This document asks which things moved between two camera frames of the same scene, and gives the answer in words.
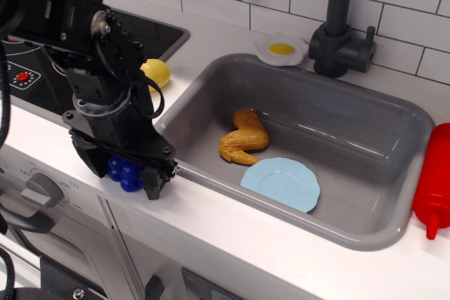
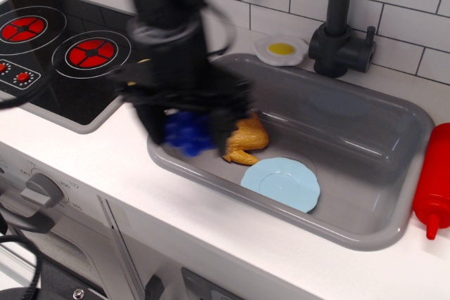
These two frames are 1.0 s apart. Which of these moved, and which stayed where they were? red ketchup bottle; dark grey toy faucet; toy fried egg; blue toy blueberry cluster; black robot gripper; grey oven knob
Moved: black robot gripper; blue toy blueberry cluster
Stayed: red ketchup bottle; toy fried egg; grey oven knob; dark grey toy faucet
